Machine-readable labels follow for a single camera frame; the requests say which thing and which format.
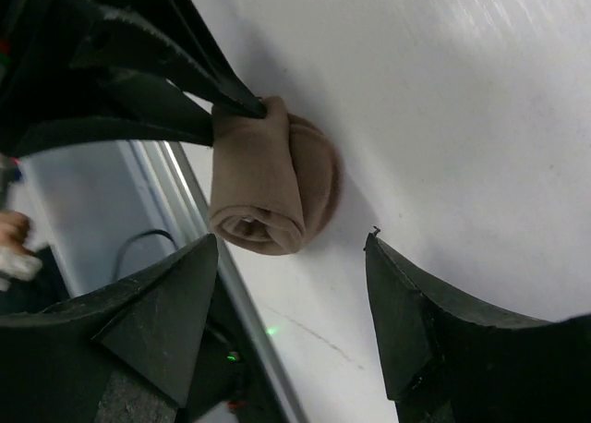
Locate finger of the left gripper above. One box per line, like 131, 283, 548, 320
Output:
1, 72, 213, 158
71, 0, 267, 118

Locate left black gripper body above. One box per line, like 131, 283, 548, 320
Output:
1, 0, 102, 155

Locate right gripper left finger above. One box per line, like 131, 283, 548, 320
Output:
1, 235, 218, 422

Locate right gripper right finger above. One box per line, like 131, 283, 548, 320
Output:
364, 233, 590, 422

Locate brown sock with striped cuff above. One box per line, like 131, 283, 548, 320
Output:
209, 97, 342, 256

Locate aluminium frame rail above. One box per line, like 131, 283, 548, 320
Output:
101, 141, 306, 422

